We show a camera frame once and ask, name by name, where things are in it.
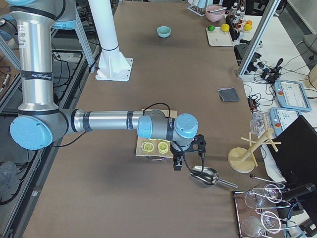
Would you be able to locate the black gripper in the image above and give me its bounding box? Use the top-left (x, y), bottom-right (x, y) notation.
top-left (170, 141), bottom-right (184, 171)

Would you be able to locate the white spoon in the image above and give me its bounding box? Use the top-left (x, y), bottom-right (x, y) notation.
top-left (149, 157), bottom-right (166, 161)

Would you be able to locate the light green bowl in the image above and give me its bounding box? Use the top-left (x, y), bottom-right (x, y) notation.
top-left (157, 26), bottom-right (171, 38)

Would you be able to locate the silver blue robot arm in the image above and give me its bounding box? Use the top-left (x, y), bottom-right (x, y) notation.
top-left (9, 0), bottom-right (205, 170)

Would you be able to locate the pink bowl with ice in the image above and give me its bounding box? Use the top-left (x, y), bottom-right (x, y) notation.
top-left (206, 5), bottom-right (226, 22)

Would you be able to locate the lemon slice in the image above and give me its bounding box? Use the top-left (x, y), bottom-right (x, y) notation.
top-left (141, 142), bottom-right (154, 152)
top-left (158, 141), bottom-right (169, 154)

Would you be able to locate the wooden cutting board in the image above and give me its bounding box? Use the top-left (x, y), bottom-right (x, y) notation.
top-left (135, 109), bottom-right (177, 158)

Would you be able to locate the metal scoop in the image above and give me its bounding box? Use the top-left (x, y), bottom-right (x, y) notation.
top-left (191, 165), bottom-right (238, 188)

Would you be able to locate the wooden mug tree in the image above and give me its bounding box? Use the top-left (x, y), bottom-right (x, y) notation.
top-left (227, 115), bottom-right (282, 173)

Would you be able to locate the grey folded cloth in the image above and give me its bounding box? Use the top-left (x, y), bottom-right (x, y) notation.
top-left (217, 87), bottom-right (240, 102)

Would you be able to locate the wine glass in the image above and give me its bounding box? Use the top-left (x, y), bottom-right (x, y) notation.
top-left (244, 184), bottom-right (282, 209)
top-left (241, 211), bottom-right (282, 238)

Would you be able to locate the near teach pendant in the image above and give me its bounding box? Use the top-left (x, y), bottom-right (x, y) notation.
top-left (269, 107), bottom-right (302, 136)

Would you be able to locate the teach pendant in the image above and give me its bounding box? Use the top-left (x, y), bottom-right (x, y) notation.
top-left (269, 107), bottom-right (302, 136)
top-left (274, 79), bottom-right (312, 112)

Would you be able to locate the black monitor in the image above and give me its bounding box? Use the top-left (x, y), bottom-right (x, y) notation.
top-left (268, 116), bottom-right (317, 184)

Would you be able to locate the far teach pendant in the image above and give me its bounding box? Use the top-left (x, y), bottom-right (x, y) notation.
top-left (274, 79), bottom-right (312, 112)

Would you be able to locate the cream plastic tray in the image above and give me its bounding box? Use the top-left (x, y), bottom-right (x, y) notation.
top-left (206, 27), bottom-right (233, 47)

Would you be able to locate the green lime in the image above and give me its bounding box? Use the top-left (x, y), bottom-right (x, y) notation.
top-left (208, 25), bottom-right (215, 32)

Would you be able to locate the yellow lemon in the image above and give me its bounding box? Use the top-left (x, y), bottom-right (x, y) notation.
top-left (220, 24), bottom-right (230, 32)

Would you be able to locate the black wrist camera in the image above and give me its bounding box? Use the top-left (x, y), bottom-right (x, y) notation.
top-left (186, 134), bottom-right (207, 158)

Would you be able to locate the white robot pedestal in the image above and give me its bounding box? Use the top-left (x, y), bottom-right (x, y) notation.
top-left (89, 0), bottom-right (133, 82)

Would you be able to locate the aluminium frame post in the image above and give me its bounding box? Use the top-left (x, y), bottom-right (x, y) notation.
top-left (237, 0), bottom-right (280, 77)

